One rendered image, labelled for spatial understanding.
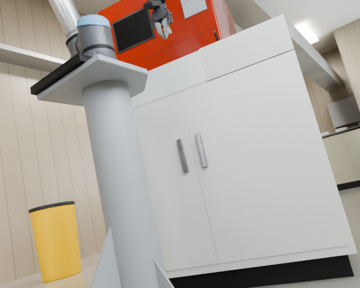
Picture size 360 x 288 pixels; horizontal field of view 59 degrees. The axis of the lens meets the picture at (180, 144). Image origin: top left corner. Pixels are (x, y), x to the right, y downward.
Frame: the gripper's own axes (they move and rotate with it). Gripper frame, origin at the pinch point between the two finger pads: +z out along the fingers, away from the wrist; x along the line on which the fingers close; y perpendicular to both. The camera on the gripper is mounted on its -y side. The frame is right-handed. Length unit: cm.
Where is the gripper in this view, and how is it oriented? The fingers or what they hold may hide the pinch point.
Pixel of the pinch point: (164, 36)
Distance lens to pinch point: 153.4
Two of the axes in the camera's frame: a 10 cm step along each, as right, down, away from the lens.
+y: 4.0, 0.8, 9.1
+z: 2.2, 9.6, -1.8
